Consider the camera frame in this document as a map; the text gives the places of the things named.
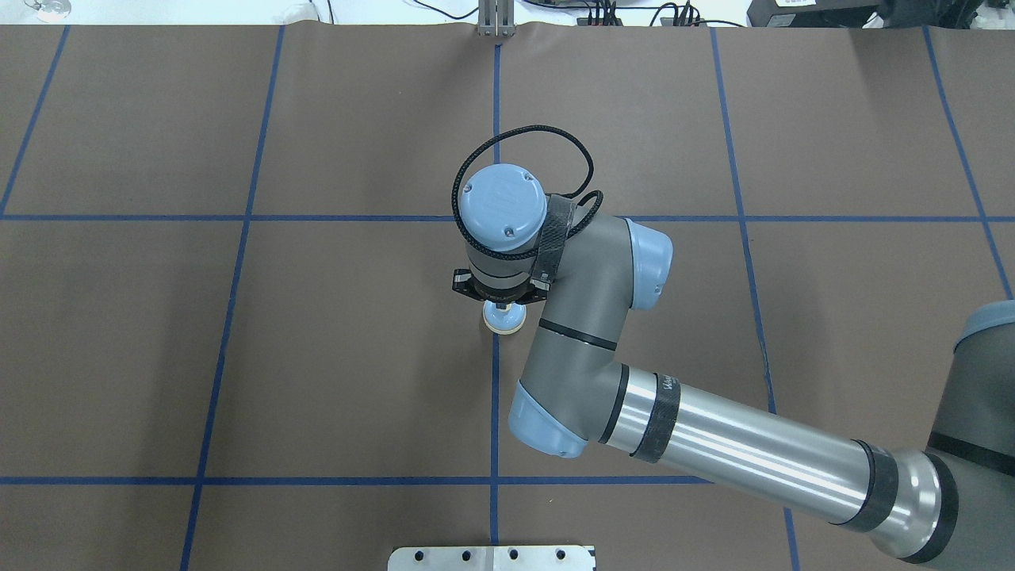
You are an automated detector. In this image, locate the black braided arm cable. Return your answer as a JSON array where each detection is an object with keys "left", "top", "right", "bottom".
[{"left": 451, "top": 124, "right": 604, "bottom": 259}]

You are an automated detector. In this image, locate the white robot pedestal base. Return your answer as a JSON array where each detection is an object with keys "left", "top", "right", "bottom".
[{"left": 387, "top": 545, "right": 597, "bottom": 570}]

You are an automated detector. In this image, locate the clear glass object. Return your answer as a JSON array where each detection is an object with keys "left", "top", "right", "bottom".
[{"left": 23, "top": 0, "right": 72, "bottom": 23}]

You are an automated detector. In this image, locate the grey metal camera post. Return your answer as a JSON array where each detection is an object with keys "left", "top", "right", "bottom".
[{"left": 476, "top": 0, "right": 517, "bottom": 37}]

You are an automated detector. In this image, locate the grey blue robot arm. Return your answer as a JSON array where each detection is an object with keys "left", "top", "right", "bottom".
[{"left": 450, "top": 165, "right": 1014, "bottom": 570}]

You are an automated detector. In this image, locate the blue cream call bell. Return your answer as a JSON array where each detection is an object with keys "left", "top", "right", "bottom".
[{"left": 482, "top": 301, "right": 528, "bottom": 335}]

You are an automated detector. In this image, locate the brown table mat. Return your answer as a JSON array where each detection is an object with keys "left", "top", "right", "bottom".
[{"left": 2, "top": 21, "right": 1013, "bottom": 570}]

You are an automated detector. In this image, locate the black cable bundle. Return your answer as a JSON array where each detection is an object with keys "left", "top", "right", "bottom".
[{"left": 412, "top": 0, "right": 746, "bottom": 29}]

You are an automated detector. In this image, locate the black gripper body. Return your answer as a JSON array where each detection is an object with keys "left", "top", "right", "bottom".
[{"left": 452, "top": 270, "right": 549, "bottom": 306}]

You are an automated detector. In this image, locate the black equipment box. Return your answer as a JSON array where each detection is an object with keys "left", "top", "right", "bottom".
[{"left": 746, "top": 1, "right": 983, "bottom": 29}]

